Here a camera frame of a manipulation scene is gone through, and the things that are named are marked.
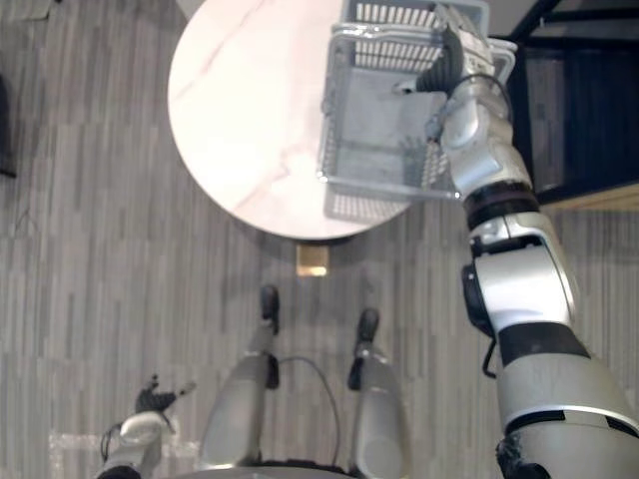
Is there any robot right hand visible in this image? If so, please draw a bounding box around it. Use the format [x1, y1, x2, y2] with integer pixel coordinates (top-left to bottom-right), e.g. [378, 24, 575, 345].
[391, 3, 496, 97]

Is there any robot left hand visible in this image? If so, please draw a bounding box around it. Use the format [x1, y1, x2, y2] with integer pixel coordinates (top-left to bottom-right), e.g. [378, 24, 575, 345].
[135, 373, 197, 415]

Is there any grey plastic shopping basket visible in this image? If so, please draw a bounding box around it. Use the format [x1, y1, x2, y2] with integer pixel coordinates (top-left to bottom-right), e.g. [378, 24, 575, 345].
[316, 0, 519, 222]

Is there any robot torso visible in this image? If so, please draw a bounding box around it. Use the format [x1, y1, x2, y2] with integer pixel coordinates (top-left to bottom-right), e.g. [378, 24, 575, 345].
[192, 458, 361, 479]

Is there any gold table base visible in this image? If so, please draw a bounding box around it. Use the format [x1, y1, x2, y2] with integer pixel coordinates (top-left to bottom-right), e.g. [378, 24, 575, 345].
[295, 243, 331, 277]

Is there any round white marble table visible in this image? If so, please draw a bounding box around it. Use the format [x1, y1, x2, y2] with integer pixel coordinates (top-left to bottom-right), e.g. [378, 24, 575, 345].
[167, 0, 425, 246]

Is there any silver robot right leg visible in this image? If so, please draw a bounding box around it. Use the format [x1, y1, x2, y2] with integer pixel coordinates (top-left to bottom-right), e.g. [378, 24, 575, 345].
[346, 307, 413, 475]

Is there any black object on floor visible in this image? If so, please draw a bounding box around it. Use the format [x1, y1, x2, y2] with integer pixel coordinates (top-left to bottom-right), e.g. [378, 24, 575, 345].
[0, 73, 19, 179]

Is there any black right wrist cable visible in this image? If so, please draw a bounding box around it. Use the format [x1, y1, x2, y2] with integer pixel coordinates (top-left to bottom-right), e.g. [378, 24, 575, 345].
[458, 73, 514, 119]

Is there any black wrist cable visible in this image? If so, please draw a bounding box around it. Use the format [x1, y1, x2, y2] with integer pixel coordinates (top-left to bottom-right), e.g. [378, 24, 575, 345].
[98, 422, 125, 461]
[458, 73, 514, 119]

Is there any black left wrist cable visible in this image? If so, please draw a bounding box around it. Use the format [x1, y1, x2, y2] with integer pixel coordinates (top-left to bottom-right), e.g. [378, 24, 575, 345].
[98, 422, 125, 461]

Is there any wooden produce stand black frame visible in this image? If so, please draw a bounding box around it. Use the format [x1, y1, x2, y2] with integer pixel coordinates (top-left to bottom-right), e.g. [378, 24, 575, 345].
[486, 0, 639, 212]

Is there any black cable at legs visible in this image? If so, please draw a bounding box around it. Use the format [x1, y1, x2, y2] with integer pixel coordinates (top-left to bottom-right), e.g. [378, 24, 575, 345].
[276, 354, 341, 468]

